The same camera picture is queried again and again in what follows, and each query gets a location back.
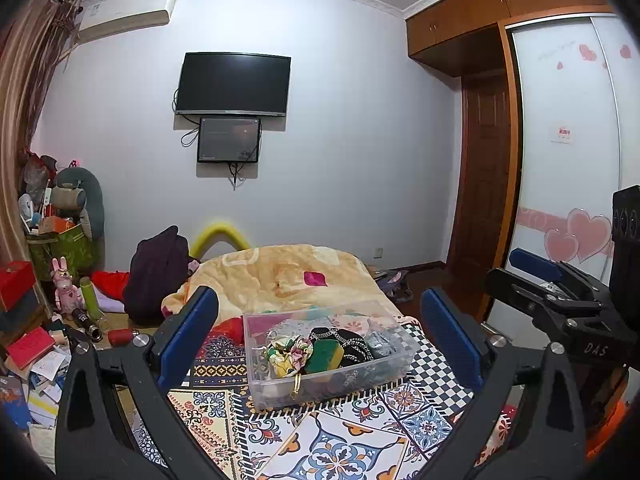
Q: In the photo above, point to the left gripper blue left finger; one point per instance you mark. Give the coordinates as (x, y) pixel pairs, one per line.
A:
(93, 439)

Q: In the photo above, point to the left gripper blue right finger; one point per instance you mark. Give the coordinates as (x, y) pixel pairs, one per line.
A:
(547, 439)

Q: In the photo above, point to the black chain-pattern pouch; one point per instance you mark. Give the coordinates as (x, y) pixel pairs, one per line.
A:
(356, 350)

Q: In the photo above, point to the floral fabric scrunchie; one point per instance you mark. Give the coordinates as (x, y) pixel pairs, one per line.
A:
(288, 355)

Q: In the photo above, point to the yellow green sponge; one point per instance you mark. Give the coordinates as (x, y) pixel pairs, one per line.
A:
(327, 355)

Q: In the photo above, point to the green knitted cloth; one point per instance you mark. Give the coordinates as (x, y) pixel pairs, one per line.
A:
(381, 345)

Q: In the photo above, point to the white drawstring pouch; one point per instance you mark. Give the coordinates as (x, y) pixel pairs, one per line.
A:
(276, 390)

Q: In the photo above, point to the red cylinder can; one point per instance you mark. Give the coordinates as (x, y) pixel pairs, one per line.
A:
(120, 338)

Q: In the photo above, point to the red book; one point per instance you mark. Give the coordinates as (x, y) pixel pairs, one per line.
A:
(32, 346)

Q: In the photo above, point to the green tube bottle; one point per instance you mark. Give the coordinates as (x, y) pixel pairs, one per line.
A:
(90, 300)

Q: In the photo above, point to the pink bunny toy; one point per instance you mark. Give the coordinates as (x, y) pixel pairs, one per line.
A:
(68, 296)

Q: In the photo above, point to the red cushion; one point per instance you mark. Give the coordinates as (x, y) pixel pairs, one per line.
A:
(111, 284)

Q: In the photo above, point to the dark purple clothing pile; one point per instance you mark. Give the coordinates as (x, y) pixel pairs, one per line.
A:
(158, 268)

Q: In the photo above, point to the brown wooden door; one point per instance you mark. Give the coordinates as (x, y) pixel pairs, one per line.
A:
(483, 178)

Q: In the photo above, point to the red box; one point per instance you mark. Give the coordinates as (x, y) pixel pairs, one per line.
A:
(16, 278)

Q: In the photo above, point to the green cardboard box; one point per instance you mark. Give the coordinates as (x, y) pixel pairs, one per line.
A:
(81, 254)

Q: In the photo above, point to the clear plastic storage bin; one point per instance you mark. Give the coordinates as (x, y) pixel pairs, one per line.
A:
(260, 329)

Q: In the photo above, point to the purple bag on floor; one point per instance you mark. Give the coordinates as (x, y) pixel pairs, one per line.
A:
(395, 287)

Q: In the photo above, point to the yellow fleece blanket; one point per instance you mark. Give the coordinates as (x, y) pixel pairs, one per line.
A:
(283, 278)

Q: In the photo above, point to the yellow curved pillow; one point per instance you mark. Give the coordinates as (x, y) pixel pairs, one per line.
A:
(214, 233)

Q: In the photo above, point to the grey green plush toy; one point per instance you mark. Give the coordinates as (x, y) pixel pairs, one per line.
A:
(78, 193)

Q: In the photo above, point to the wooden wardrobe with sliding doors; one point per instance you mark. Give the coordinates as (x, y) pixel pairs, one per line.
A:
(572, 71)

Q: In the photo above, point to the striped brown curtain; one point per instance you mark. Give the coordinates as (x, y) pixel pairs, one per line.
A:
(31, 49)

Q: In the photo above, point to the white air conditioner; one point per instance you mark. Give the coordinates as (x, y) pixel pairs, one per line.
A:
(112, 17)

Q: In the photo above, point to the wall power outlet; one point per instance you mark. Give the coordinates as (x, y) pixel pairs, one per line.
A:
(378, 251)

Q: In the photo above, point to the small wall monitor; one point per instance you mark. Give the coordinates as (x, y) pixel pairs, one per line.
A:
(228, 140)

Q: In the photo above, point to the large wall television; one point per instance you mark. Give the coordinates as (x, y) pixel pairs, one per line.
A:
(233, 83)

